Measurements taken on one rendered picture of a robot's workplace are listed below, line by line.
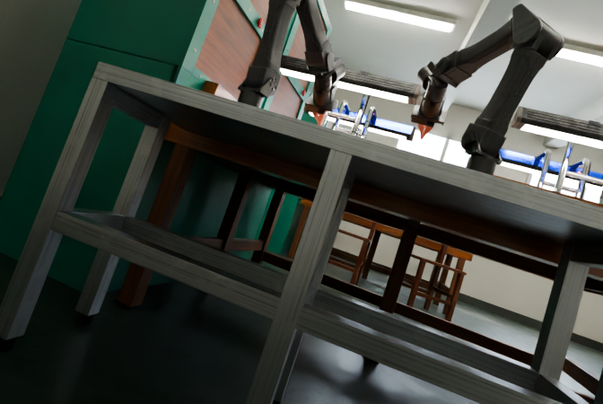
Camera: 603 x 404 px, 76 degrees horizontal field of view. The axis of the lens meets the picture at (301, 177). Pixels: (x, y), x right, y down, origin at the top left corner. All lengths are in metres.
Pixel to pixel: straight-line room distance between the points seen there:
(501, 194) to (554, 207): 0.09
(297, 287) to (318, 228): 0.12
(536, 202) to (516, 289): 6.11
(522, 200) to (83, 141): 0.91
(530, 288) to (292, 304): 6.32
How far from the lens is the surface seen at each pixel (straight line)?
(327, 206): 0.76
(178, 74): 1.46
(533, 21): 1.06
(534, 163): 2.15
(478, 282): 6.74
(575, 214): 0.84
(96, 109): 1.00
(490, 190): 0.79
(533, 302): 7.01
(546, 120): 1.60
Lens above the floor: 0.49
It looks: 5 degrees up
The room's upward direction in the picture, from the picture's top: 19 degrees clockwise
